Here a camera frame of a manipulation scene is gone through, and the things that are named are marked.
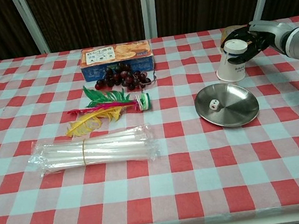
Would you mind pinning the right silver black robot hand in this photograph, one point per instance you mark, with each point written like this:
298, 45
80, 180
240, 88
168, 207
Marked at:
266, 31

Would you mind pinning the white paper cup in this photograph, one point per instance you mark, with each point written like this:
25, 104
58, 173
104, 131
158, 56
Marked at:
230, 71

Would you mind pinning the small white die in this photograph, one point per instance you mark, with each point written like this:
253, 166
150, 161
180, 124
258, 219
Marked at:
214, 105

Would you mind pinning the round metal plate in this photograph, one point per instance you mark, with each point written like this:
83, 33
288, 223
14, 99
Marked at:
238, 108

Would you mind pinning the dark red grape bunch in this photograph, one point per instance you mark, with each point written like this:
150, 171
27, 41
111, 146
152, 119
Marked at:
122, 78

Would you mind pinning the orange blue cookie box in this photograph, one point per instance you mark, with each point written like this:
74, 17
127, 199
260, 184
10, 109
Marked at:
116, 56

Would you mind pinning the red white checkered tablecloth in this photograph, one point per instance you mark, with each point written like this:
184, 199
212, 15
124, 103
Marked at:
175, 175

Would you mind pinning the colourful feather shuttlecock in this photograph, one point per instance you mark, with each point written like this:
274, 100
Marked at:
104, 110

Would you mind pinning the bundle of wrapped white straws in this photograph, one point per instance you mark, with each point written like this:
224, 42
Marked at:
93, 150

